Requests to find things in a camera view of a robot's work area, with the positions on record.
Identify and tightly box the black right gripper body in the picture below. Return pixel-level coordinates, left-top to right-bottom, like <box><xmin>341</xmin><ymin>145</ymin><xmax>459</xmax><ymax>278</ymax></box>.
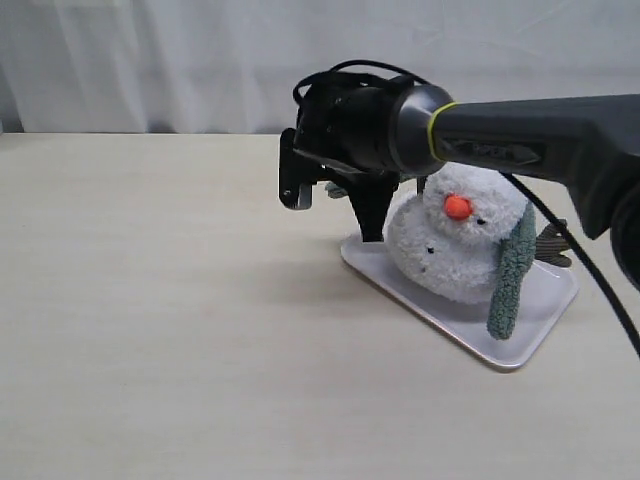
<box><xmin>294</xmin><ymin>74</ymin><xmax>453</xmax><ymax>175</ymax></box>

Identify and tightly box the green fluffy scarf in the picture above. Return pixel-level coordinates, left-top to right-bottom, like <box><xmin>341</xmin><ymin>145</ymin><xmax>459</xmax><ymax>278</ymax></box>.
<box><xmin>324</xmin><ymin>180</ymin><xmax>538</xmax><ymax>342</ymax></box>

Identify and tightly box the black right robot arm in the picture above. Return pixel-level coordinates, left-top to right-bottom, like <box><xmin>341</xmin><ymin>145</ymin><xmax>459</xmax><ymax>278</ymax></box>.
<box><xmin>293</xmin><ymin>71</ymin><xmax>639</xmax><ymax>283</ymax></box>

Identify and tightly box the white plush snowman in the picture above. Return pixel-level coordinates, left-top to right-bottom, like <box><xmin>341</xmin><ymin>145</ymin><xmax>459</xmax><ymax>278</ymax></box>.
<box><xmin>384</xmin><ymin>164</ymin><xmax>572</xmax><ymax>306</ymax></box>

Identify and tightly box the white plastic tray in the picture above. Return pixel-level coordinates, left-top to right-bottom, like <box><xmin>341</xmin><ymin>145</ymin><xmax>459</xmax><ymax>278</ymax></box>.
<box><xmin>340</xmin><ymin>234</ymin><xmax>579</xmax><ymax>372</ymax></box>

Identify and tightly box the white curtain backdrop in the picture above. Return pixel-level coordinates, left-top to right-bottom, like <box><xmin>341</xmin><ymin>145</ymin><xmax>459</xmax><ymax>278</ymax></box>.
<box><xmin>1</xmin><ymin>1</ymin><xmax>639</xmax><ymax>133</ymax></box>

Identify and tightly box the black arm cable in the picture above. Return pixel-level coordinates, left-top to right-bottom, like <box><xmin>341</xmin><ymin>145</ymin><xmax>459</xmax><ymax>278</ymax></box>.
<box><xmin>292</xmin><ymin>59</ymin><xmax>640</xmax><ymax>359</ymax></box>

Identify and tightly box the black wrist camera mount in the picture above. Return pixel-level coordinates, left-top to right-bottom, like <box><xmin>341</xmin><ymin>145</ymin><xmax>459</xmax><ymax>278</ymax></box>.
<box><xmin>278</xmin><ymin>128</ymin><xmax>328</xmax><ymax>211</ymax></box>

